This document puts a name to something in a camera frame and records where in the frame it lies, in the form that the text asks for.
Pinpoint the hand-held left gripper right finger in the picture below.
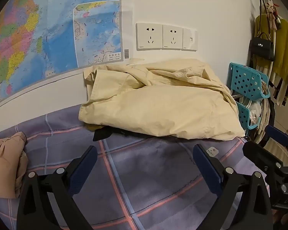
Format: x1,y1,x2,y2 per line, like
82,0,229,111
193,144,274,230

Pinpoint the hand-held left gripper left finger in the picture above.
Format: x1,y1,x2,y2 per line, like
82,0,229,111
16,145,98,230

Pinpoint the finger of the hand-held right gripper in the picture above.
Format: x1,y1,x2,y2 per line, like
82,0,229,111
242,141,283,172
265,125,288,166

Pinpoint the cream jacket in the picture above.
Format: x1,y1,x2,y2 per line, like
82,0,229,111
78,58,246,141

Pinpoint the beige hanging cloth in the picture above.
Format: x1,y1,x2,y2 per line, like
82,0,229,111
252,98,277,145

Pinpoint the teal perforated plastic basket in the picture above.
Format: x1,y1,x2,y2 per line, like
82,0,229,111
235,98,262,130
226,62,271,101

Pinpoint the black cloth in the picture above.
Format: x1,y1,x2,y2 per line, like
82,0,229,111
93,126,144,142

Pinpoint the striped hanging garment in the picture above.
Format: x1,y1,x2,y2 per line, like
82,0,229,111
269,75,288,106

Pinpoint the purple plaid bedsheet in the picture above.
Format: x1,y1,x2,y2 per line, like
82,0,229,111
0,104,274,230

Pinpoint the peach cloth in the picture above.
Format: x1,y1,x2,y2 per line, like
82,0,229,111
0,132,28,199

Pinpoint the yellow-green cardigan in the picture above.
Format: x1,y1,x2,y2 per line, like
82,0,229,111
252,14,288,99

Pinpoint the black handbag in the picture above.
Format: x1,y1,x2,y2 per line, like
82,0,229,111
249,0,275,61

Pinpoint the plush doll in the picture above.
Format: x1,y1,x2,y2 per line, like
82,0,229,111
266,2,282,30

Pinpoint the white wall socket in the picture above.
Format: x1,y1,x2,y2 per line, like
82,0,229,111
162,25,184,51
136,23,163,51

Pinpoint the colourful wall map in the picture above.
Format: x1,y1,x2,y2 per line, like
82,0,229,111
0,0,124,112

